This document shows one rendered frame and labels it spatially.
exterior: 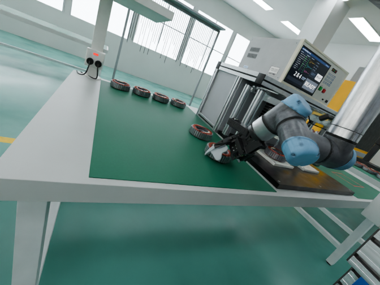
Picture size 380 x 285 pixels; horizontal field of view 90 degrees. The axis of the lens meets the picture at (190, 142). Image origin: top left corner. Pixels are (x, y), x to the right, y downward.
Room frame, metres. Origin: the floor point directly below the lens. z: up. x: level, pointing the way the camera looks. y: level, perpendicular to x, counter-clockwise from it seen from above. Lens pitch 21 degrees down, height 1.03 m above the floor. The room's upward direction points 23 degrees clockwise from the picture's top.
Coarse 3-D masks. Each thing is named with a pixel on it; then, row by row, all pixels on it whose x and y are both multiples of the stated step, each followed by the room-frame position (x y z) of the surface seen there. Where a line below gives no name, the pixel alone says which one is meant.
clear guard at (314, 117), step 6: (270, 90) 0.95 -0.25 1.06; (282, 96) 0.91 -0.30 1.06; (312, 108) 0.80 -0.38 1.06; (312, 114) 0.77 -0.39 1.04; (318, 114) 0.81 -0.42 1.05; (312, 120) 0.75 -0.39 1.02; (318, 120) 0.78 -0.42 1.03; (324, 120) 0.82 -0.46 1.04; (330, 120) 0.85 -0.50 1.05; (318, 126) 0.76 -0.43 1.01; (324, 126) 0.79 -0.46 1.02
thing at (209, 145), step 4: (208, 144) 0.71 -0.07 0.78; (212, 144) 0.73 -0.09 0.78; (208, 148) 0.68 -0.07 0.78; (224, 152) 0.73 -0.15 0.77; (228, 152) 0.72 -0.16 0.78; (212, 156) 0.66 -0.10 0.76; (224, 156) 0.66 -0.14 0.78; (228, 156) 0.67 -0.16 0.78; (216, 160) 0.66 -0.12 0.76; (220, 160) 0.66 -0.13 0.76; (224, 160) 0.66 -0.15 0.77; (228, 160) 0.67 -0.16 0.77
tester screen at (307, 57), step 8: (304, 48) 1.03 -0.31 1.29; (304, 56) 1.04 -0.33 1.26; (312, 56) 1.06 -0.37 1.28; (296, 64) 1.03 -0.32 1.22; (304, 64) 1.06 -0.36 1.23; (312, 64) 1.08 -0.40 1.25; (320, 64) 1.11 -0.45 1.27; (288, 72) 1.02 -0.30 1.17; (304, 72) 1.07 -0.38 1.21; (320, 72) 1.12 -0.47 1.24; (288, 80) 1.03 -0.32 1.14; (304, 80) 1.09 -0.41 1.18; (312, 80) 1.11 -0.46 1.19
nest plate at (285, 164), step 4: (260, 152) 0.93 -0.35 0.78; (264, 152) 0.95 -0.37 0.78; (264, 156) 0.90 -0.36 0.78; (268, 156) 0.91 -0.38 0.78; (268, 160) 0.88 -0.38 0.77; (272, 160) 0.87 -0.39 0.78; (272, 164) 0.85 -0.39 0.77; (276, 164) 0.85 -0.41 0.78; (280, 164) 0.87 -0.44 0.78; (284, 164) 0.90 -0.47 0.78; (288, 164) 0.93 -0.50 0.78; (288, 168) 0.90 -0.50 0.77; (292, 168) 0.92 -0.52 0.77
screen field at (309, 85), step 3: (306, 81) 1.10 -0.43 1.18; (309, 81) 1.11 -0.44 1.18; (312, 81) 1.12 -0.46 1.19; (303, 84) 1.09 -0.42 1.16; (306, 84) 1.10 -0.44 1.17; (309, 84) 1.11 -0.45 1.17; (312, 84) 1.12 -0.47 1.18; (315, 84) 1.13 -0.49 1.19; (303, 87) 1.10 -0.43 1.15; (306, 87) 1.11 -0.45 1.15; (309, 87) 1.12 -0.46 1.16; (312, 87) 1.13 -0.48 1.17; (315, 87) 1.14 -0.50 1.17; (309, 90) 1.13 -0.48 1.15; (312, 90) 1.14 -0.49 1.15
